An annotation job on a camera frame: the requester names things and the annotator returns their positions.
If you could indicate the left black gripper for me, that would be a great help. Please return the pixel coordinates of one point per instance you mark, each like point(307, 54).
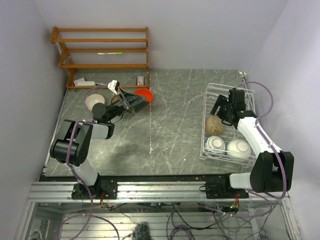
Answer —
point(131, 99)

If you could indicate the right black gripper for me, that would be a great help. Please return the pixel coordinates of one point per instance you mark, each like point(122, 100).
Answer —
point(221, 101)

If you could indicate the orange plastic bowl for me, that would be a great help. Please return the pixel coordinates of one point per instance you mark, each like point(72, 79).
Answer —
point(146, 93)

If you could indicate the brown ceramic bowl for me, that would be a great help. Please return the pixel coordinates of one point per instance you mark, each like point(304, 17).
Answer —
point(213, 126)

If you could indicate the white wire dish rack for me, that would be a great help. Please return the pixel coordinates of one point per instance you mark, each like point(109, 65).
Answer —
point(213, 90)

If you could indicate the blue white porcelain bowl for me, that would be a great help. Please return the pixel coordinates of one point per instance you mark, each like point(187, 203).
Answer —
point(214, 146)

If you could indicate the plain white bowl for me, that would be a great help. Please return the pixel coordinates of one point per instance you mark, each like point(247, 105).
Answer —
point(238, 150)

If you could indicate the cream patterned bowl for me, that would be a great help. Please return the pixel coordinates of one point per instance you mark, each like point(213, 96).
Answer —
point(93, 99)

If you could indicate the dark brown ribbed bowl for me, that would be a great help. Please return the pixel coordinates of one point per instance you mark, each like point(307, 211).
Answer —
point(114, 99)

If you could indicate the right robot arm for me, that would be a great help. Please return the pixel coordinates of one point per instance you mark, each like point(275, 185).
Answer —
point(272, 171)

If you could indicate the red white small card box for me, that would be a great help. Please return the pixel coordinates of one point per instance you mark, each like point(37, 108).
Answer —
point(140, 81)

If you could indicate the white box on shelf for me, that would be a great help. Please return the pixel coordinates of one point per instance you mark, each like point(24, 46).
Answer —
point(82, 82)

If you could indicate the green white marker pen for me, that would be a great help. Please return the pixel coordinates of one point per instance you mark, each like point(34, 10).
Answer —
point(109, 53)

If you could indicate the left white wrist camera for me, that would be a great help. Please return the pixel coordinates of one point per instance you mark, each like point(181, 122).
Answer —
point(113, 86)

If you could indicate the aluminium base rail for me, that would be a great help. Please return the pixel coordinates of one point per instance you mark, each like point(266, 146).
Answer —
point(139, 189)

